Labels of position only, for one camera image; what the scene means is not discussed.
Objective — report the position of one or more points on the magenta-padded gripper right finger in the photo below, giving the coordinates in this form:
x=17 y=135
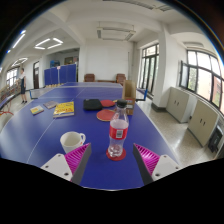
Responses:
x=148 y=159

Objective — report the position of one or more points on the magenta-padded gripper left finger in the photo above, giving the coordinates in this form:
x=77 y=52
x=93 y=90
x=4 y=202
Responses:
x=76 y=157

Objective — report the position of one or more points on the clear red-labelled drink bottle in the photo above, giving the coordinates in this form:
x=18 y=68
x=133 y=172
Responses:
x=118 y=131

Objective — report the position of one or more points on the white mug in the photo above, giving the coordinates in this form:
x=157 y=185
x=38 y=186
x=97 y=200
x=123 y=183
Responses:
x=70 y=140

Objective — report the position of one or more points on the flat round red coaster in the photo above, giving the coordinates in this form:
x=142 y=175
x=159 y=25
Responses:
x=123 y=156

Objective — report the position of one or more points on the yellow book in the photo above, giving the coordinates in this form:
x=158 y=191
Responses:
x=64 y=109

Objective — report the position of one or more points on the red table tennis paddle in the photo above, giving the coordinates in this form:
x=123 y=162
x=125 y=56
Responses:
x=107 y=103
x=105 y=115

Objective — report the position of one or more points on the black flat case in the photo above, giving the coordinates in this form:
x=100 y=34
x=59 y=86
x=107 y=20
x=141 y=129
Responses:
x=92 y=104

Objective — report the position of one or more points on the small grey booklet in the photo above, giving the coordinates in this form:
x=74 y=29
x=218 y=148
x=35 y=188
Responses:
x=50 y=104

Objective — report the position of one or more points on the beige two-door cabinet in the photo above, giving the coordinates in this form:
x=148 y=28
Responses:
x=201 y=121
x=178 y=105

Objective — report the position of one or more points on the small yellow blue booklet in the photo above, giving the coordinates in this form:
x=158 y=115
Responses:
x=36 y=110

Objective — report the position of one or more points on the brown cardboard box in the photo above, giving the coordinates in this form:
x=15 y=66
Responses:
x=129 y=95

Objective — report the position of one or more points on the black waste bin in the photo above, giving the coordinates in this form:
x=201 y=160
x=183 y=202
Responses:
x=215 y=139

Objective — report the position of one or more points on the brown armchair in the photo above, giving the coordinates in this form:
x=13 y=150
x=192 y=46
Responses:
x=89 y=77
x=120 y=78

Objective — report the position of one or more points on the blue partition panels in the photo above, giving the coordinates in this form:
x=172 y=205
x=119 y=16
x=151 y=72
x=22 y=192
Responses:
x=60 y=74

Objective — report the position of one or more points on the person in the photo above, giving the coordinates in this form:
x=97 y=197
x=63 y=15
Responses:
x=22 y=85

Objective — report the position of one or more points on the tall black-framed window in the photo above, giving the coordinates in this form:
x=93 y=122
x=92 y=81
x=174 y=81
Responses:
x=148 y=68

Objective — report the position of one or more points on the dark door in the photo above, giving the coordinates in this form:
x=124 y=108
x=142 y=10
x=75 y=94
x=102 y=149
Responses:
x=36 y=75

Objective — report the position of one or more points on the large black-framed window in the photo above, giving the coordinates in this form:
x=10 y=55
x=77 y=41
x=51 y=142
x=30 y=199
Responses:
x=203 y=78

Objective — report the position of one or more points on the ceiling air conditioner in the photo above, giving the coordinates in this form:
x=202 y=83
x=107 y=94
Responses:
x=115 y=33
x=133 y=2

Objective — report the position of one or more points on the ceiling lights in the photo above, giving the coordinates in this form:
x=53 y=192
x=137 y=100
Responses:
x=18 y=40

